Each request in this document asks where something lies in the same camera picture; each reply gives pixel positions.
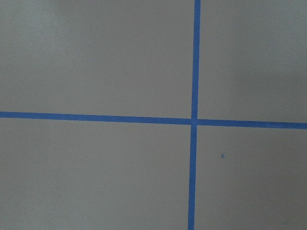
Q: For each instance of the blue tape grid lines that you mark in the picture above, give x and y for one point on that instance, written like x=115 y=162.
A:
x=194 y=122

